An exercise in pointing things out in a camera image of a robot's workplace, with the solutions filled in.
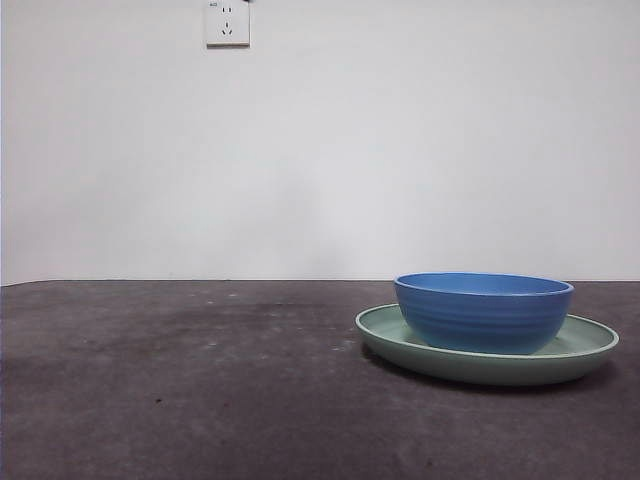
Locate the white wall socket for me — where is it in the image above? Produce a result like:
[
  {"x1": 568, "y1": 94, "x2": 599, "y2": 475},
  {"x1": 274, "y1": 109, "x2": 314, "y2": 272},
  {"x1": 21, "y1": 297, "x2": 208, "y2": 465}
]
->
[{"x1": 206, "y1": 0, "x2": 251, "y2": 50}]

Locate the green round plate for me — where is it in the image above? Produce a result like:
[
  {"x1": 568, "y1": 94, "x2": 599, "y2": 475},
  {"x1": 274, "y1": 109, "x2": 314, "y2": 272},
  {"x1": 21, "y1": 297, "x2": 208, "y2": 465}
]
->
[{"x1": 355, "y1": 302, "x2": 620, "y2": 386}]

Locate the blue ribbed bowl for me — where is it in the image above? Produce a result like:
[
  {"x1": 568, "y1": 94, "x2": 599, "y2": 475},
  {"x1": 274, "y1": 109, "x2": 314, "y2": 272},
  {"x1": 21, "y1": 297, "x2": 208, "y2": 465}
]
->
[{"x1": 393, "y1": 271, "x2": 575, "y2": 355}]

